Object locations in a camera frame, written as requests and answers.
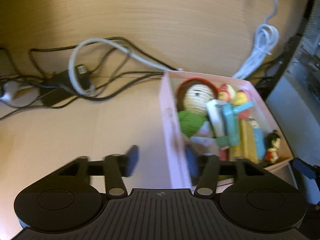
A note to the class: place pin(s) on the black power adapter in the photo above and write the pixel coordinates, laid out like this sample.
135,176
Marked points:
56,88

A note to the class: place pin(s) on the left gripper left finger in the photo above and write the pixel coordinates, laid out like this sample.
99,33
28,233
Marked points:
116,167

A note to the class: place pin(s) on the glass computer case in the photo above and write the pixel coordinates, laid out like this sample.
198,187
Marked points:
294,100

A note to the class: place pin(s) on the colourful keychain toy bundle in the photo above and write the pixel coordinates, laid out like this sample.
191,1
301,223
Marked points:
228,94

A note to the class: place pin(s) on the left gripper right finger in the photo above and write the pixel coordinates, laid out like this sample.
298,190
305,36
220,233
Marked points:
206,167

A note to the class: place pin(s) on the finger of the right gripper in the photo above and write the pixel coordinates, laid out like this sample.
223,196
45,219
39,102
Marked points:
310,177

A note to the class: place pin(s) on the pink cardboard box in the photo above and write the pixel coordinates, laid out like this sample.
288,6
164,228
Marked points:
174,143

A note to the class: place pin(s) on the blue toy block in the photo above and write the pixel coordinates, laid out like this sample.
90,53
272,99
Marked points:
259,140

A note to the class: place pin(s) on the crochet doll with red hat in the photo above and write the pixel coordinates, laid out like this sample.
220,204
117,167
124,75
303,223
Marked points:
191,98

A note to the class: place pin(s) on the black haired figurine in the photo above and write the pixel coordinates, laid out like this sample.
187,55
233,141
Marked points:
272,143

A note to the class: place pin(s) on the teal toy clip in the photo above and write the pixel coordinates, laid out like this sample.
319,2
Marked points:
231,121

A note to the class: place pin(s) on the wooden card with red piece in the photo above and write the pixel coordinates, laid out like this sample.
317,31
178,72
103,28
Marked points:
247,147

